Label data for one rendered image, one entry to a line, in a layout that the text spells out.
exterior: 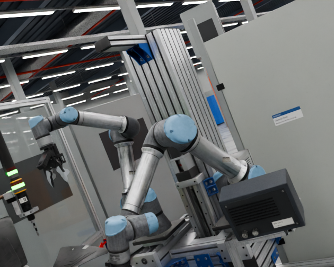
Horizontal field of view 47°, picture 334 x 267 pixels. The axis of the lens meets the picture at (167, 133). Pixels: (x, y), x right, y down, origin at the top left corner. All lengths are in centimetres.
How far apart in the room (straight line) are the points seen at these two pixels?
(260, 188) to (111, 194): 401
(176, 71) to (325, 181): 145
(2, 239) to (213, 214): 102
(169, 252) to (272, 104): 135
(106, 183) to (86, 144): 58
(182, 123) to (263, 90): 145
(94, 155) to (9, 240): 378
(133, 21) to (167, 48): 635
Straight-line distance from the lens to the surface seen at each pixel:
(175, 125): 145
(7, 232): 156
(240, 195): 143
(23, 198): 145
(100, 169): 525
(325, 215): 304
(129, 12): 843
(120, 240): 135
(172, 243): 210
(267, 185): 141
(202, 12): 515
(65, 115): 190
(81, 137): 519
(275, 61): 284
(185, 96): 199
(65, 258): 165
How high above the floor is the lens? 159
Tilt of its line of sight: 2 degrees down
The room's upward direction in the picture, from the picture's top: 22 degrees counter-clockwise
